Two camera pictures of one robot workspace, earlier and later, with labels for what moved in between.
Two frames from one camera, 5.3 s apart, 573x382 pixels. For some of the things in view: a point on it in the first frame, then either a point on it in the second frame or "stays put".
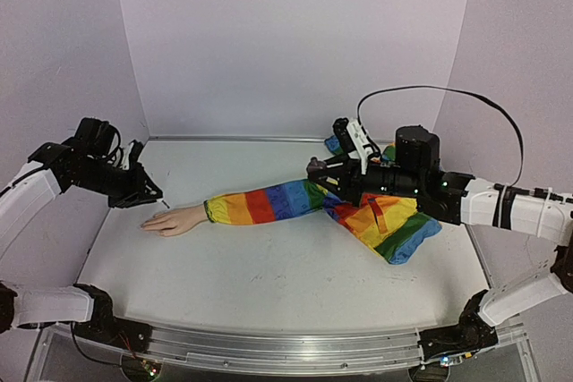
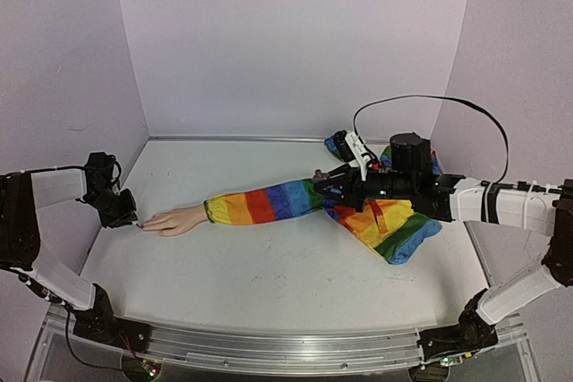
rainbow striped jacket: [394, 225] stays put
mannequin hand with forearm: [175, 222] stays put
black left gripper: [139, 193] to [126, 217]
